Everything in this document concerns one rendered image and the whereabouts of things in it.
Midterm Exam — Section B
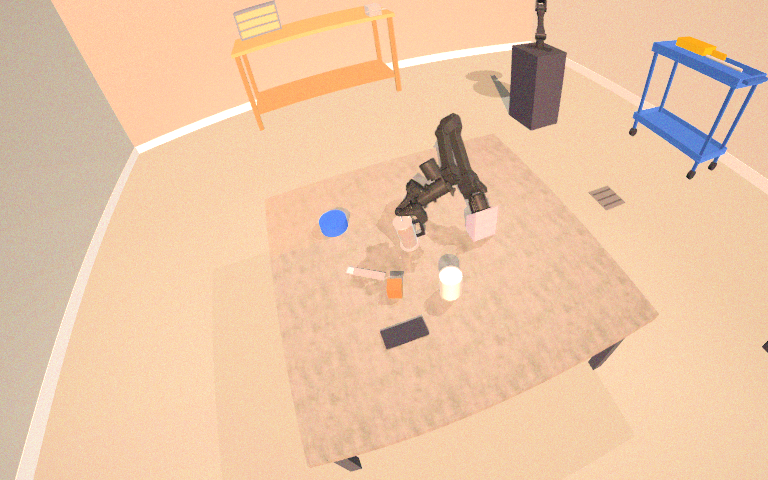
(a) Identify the white cylinder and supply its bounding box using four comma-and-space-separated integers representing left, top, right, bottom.
439, 266, 463, 301

